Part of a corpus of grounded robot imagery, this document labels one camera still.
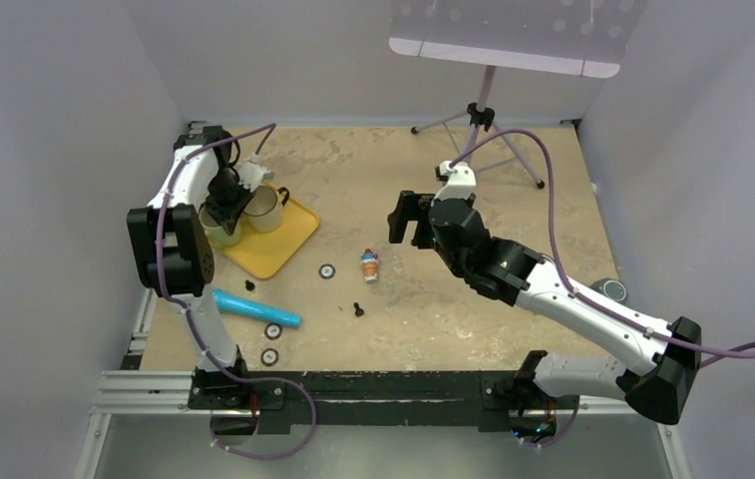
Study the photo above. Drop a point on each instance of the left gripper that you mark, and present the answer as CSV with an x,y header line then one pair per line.
x,y
227,216

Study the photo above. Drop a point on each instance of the ice cream cone toy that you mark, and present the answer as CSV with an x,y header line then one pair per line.
x,y
370,265

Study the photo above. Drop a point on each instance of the green mug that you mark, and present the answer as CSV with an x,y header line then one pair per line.
x,y
220,235

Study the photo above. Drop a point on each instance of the round token upper front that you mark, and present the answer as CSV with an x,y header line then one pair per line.
x,y
273,331

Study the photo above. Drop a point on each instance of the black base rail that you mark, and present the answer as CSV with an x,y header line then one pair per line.
x,y
488,400

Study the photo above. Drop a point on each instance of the blue toy microphone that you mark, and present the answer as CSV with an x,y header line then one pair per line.
x,y
237,305

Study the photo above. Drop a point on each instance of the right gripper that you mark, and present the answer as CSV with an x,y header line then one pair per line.
x,y
412,206

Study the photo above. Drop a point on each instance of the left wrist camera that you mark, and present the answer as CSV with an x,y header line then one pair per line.
x,y
253,175

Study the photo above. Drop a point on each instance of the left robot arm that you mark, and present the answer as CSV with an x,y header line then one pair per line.
x,y
173,256

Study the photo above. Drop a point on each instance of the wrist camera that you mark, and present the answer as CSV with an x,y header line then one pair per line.
x,y
253,175
458,181

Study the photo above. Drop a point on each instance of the round token near tray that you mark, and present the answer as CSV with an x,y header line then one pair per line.
x,y
327,271

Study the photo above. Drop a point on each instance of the white tripod stand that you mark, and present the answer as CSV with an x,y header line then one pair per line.
x,y
482,119

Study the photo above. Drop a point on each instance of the cream enamel mug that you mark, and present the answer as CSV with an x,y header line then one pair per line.
x,y
264,211

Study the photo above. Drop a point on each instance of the yellow plastic tray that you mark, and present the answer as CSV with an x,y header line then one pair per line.
x,y
263,255

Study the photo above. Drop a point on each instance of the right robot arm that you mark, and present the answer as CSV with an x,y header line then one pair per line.
x,y
652,363

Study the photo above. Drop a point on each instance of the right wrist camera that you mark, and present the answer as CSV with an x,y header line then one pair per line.
x,y
458,181

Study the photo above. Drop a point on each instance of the dark round object right edge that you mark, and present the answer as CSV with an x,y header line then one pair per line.
x,y
611,288

